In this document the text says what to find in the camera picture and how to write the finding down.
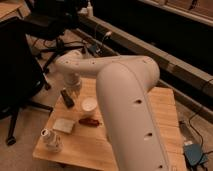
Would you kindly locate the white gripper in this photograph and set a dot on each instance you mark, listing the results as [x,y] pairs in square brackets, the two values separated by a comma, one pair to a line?
[73,85]

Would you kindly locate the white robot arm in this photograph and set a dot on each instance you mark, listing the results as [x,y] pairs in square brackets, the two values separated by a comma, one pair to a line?
[122,86]

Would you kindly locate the white paper cup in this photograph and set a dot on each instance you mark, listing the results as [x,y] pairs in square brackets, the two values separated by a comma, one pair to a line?
[89,106]

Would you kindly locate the wooden table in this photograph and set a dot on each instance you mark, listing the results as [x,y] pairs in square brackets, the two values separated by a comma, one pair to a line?
[87,147]

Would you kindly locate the clear plastic bottle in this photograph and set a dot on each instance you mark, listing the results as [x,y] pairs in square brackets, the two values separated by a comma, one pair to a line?
[51,140]

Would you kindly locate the black office chair left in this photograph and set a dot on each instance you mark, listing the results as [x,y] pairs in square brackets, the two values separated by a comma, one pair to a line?
[21,76]

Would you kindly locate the black office chair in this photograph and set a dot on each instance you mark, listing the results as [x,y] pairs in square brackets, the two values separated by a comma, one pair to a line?
[21,76]
[49,19]

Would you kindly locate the black office chair rear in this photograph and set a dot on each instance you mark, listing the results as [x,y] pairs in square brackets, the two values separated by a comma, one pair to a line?
[49,19]

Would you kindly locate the white spray bottle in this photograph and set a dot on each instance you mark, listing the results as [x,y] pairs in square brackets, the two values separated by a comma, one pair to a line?
[89,9]

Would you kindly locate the blue box on floor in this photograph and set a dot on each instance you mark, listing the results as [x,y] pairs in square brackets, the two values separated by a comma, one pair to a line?
[194,154]

